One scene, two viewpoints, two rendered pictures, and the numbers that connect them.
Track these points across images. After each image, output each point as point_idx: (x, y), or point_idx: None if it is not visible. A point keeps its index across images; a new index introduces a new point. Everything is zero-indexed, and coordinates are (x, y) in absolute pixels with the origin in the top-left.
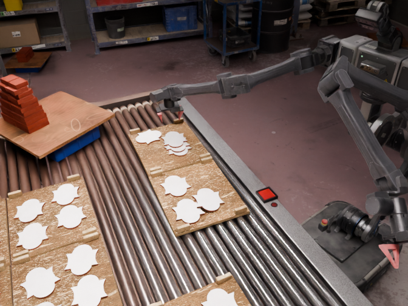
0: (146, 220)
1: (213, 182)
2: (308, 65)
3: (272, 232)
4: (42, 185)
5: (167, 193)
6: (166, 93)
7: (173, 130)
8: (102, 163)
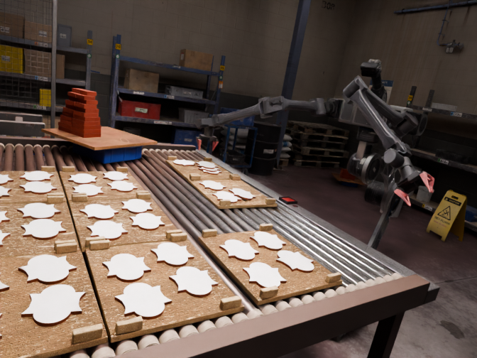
0: None
1: (243, 188)
2: (321, 109)
3: (297, 218)
4: None
5: (206, 187)
6: (209, 121)
7: None
8: (144, 170)
